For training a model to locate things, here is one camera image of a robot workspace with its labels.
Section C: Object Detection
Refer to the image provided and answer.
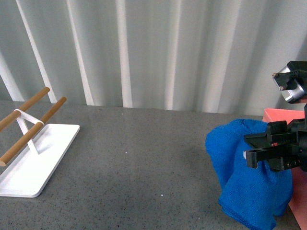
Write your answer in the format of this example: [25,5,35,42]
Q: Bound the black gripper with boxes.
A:
[244,107,307,172]

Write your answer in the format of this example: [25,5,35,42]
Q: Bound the blue microfiber cloth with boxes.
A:
[205,119,293,230]

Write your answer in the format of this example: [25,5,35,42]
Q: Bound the pink plastic bin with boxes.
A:
[262,108,307,230]

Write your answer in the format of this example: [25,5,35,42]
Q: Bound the white curtain backdrop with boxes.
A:
[0,0,307,115]

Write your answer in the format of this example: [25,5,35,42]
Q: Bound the white towel rack stand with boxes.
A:
[0,87,80,198]

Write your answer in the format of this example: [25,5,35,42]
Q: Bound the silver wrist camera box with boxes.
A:
[272,61,307,104]

